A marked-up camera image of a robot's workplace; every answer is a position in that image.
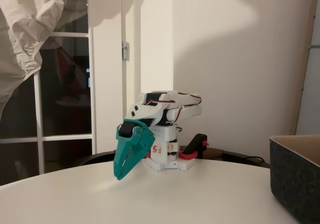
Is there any grey board panel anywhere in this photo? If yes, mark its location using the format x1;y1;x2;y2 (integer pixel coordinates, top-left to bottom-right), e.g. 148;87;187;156
298;0;320;136

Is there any dark grey felt box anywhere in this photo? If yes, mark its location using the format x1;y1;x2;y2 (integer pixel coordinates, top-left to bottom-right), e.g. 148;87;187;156
269;135;320;224

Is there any light wooden post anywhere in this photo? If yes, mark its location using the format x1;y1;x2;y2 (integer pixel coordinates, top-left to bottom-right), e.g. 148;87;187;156
291;0;320;136

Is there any black power cable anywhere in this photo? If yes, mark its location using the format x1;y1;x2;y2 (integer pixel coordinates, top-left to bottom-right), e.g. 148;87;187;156
208;153;266;164

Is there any red black servo wire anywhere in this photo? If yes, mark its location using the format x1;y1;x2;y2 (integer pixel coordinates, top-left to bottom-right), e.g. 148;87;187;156
145;93;203;135

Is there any beige crumpled curtain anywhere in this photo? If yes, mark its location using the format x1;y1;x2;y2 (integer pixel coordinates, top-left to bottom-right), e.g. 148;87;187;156
0;0;88;121

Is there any metal door hinge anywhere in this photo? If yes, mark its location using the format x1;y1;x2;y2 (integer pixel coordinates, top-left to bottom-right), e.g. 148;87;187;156
121;40;130;61

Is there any white glazed door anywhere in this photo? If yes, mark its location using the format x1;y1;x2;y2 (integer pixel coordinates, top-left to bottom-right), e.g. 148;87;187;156
0;0;123;187

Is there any dark wooden chair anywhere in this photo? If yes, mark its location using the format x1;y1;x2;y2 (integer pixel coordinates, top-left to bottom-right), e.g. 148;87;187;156
79;145;271;170

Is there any black clamp with red lever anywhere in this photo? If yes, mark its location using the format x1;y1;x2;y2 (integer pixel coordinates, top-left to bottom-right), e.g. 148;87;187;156
177;133;210;162

